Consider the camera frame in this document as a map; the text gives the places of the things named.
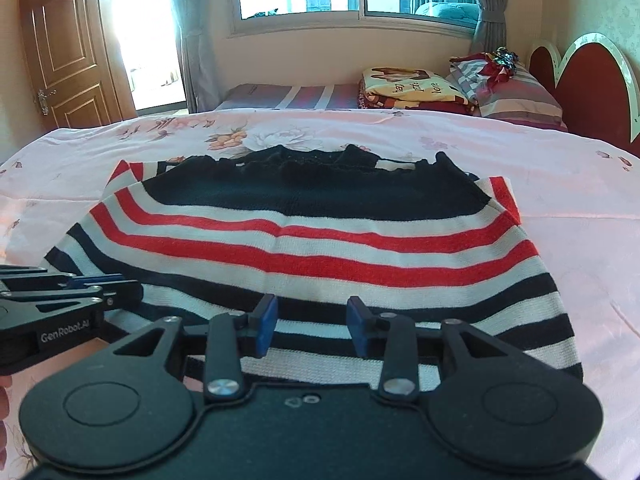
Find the shiny ribbon bow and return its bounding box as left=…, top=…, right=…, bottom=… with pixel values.
left=491, top=46, right=522, bottom=70

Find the grey curtain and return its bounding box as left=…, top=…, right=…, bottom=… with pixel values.
left=164, top=0, right=222, bottom=114
left=469, top=0, right=509, bottom=57

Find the striped pillow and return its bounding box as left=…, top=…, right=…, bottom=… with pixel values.
left=445, top=56, right=569, bottom=132

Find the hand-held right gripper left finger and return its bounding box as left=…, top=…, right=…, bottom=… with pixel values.
left=114, top=294, right=279, bottom=403

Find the brown wooden door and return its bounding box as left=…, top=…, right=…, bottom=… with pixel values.
left=16, top=0, right=137, bottom=132

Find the red scalloped headboard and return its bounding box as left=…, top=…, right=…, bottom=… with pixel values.
left=527, top=32, right=640, bottom=159

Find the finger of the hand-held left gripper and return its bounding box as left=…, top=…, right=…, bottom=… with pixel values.
left=0, top=265, right=126, bottom=292
left=0, top=280, right=144, bottom=320

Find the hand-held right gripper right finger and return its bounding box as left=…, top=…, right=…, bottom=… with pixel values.
left=346, top=296, right=503, bottom=397

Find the striped knit sweater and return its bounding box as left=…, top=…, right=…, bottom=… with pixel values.
left=42, top=144, right=584, bottom=394

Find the pink floral bedsheet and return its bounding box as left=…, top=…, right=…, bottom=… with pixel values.
left=0, top=109, right=640, bottom=480

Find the teal quilt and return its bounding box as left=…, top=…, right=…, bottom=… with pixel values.
left=414, top=1, right=482, bottom=29

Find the folded printed blanket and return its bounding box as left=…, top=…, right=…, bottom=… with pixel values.
left=356, top=66, right=479, bottom=112

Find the striped mattress cover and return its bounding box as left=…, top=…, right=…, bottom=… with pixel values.
left=214, top=82, right=362, bottom=112

